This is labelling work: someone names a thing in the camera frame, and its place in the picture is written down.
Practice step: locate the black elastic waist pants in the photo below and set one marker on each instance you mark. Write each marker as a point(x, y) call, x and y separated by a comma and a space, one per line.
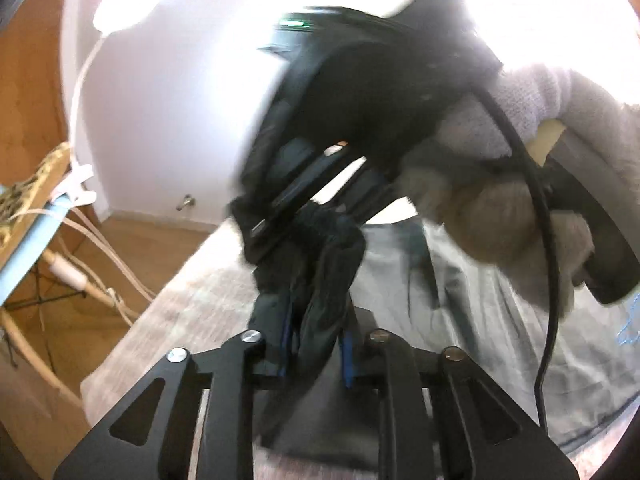
point(317, 256)

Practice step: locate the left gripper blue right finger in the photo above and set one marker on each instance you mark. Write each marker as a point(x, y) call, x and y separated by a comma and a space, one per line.
point(349, 345)

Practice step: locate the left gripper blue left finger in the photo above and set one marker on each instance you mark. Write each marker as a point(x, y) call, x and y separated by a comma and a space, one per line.
point(284, 321)

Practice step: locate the white clip desk lamp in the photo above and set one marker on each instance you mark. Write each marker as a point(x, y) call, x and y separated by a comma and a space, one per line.
point(109, 18)

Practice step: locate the pink plaid bed blanket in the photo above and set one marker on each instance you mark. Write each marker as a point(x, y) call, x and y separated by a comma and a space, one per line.
point(205, 303)

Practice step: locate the wicker side shelf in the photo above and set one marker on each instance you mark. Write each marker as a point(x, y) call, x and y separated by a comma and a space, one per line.
point(32, 193)

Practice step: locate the right hand grey glove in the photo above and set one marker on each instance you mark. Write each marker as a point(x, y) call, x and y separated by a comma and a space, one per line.
point(553, 128)

